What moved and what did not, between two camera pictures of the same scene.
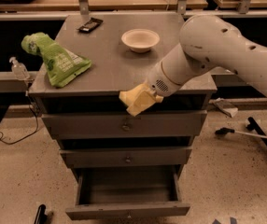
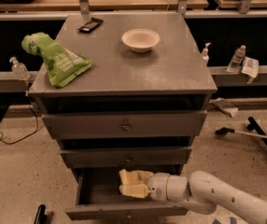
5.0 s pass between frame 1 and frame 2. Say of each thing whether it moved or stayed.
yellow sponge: moved
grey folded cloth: stayed
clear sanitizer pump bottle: stayed
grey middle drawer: stayed
